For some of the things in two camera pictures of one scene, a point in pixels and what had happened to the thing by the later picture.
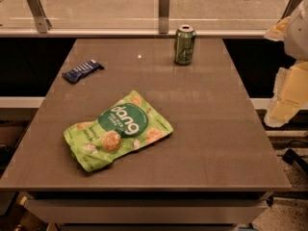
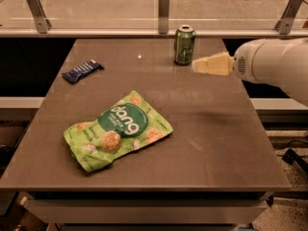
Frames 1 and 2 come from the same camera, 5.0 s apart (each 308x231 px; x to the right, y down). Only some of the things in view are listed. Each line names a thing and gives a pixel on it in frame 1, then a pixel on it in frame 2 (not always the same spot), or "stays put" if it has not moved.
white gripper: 298,38 → 243,64
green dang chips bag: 124,126 stays put
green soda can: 185,44 stays put
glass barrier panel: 144,7 stays put
